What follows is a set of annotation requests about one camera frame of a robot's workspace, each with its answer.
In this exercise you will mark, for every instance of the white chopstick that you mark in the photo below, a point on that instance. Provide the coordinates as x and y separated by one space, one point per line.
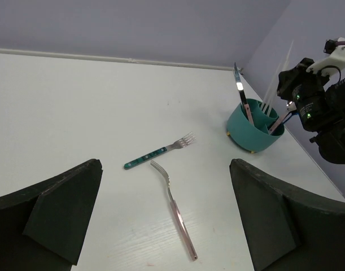
285 65
272 93
270 87

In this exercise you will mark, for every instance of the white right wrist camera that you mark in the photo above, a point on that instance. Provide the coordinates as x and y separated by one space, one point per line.
335 51

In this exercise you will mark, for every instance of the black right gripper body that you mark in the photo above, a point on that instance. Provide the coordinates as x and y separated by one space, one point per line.
302 82

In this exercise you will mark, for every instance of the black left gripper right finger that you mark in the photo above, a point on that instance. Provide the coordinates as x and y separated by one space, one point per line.
286 227

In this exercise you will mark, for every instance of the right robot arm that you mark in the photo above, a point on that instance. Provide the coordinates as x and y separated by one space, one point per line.
329 127

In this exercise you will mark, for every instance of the blue spoon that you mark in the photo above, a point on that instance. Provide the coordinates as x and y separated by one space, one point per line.
290 116

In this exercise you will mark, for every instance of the silver spoon pink handle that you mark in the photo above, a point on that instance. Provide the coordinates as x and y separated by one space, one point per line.
279 120

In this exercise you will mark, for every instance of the teal round utensil holder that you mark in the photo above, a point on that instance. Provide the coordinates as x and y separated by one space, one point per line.
253 137

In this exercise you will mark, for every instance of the knife with pink handle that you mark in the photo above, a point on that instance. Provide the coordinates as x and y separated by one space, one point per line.
240 89

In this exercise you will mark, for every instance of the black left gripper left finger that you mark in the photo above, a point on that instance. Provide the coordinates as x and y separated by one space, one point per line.
43 226

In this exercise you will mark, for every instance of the fork with teal handle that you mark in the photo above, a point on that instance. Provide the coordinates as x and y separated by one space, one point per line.
179 144

